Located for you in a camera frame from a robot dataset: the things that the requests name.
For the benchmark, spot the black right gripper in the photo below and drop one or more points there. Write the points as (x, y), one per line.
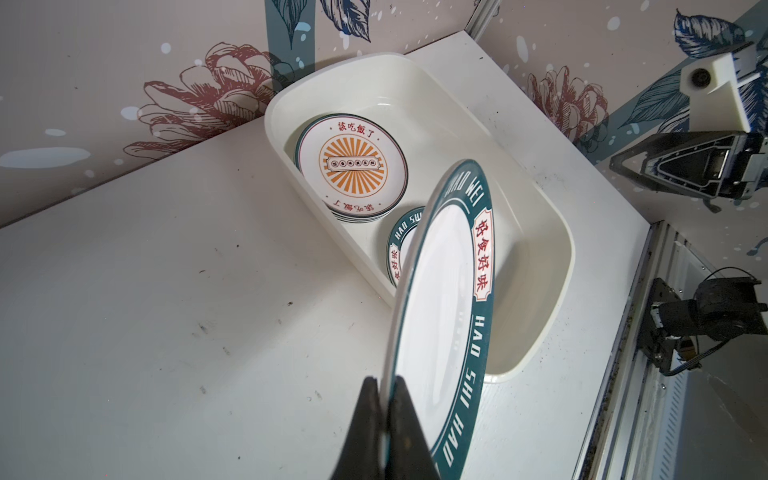
(698, 177)

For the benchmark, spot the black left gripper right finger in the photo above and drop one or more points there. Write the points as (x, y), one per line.
(409, 456)

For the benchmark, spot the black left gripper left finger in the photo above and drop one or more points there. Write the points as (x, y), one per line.
(360, 455)

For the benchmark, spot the green rim plate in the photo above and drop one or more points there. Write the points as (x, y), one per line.
(439, 342)
(399, 241)

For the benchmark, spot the orange sunburst plate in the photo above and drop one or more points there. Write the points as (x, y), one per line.
(354, 165)

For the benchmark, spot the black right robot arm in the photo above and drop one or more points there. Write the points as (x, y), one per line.
(724, 308)

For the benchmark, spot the white plastic bin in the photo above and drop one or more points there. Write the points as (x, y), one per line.
(420, 108)

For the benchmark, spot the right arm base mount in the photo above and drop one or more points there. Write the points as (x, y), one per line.
(667, 331)

